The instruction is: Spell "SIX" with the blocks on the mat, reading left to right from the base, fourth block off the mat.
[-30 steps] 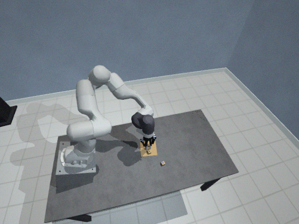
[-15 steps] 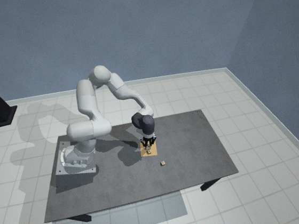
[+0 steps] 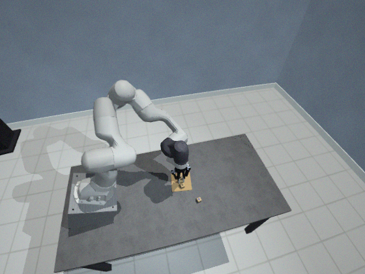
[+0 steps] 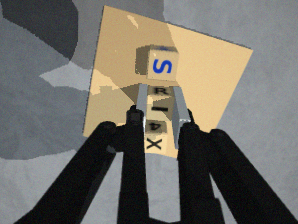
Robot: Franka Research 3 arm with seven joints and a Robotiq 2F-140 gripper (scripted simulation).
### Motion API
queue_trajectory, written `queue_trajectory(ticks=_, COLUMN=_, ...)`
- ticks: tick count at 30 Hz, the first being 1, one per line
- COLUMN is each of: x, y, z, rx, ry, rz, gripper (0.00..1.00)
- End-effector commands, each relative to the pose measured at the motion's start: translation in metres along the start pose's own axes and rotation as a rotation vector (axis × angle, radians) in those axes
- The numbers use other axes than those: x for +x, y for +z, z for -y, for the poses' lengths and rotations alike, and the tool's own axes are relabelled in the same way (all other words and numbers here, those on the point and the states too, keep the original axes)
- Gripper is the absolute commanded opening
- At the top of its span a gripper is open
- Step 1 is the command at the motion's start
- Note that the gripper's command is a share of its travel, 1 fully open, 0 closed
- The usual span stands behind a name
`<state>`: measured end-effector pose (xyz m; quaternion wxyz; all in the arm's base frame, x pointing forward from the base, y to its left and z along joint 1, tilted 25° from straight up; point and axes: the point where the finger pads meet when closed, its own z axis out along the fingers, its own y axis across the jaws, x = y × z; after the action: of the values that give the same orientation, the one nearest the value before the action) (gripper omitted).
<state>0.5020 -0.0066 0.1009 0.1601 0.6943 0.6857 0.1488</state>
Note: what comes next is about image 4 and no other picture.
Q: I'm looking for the tan flat mat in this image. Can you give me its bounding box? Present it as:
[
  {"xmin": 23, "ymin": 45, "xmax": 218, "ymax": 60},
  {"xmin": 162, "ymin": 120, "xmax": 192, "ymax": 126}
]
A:
[{"xmin": 83, "ymin": 5, "xmax": 253, "ymax": 137}]

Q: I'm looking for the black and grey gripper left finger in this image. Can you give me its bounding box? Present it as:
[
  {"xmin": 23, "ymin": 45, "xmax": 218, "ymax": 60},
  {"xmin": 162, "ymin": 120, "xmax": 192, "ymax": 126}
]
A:
[{"xmin": 13, "ymin": 84, "xmax": 150, "ymax": 224}]

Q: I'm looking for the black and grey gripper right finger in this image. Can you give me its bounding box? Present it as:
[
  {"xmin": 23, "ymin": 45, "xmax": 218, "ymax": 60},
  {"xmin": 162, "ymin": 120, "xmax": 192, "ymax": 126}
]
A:
[{"xmin": 171, "ymin": 86, "xmax": 298, "ymax": 224}]

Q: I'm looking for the tan letter block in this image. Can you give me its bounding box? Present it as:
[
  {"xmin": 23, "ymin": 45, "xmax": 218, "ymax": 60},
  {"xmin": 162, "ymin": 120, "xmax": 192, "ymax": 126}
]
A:
[
  {"xmin": 144, "ymin": 120, "xmax": 168, "ymax": 154},
  {"xmin": 146, "ymin": 45, "xmax": 179, "ymax": 82},
  {"xmin": 146, "ymin": 86, "xmax": 175, "ymax": 121}
]

